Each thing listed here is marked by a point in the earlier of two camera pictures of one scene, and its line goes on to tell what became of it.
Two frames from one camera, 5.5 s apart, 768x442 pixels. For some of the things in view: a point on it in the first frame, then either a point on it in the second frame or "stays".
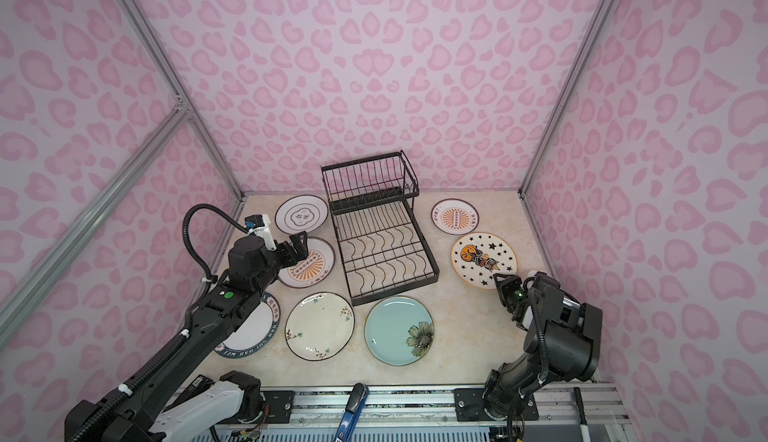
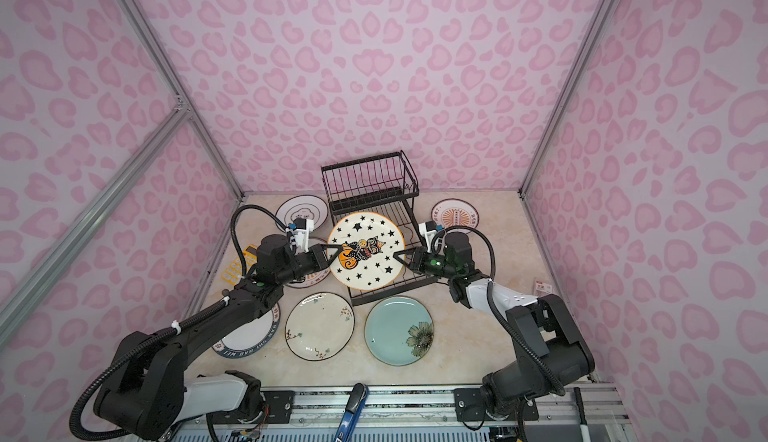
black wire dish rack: (383, 249) stays
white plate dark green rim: (256, 332) stays
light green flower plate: (399, 331) stays
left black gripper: (301, 249) -> (319, 257)
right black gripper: (506, 289) -> (420, 257)
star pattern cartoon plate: (478, 256) -> (367, 260)
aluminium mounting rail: (441, 414) stays
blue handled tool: (354, 408) stays
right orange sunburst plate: (455, 216) stays
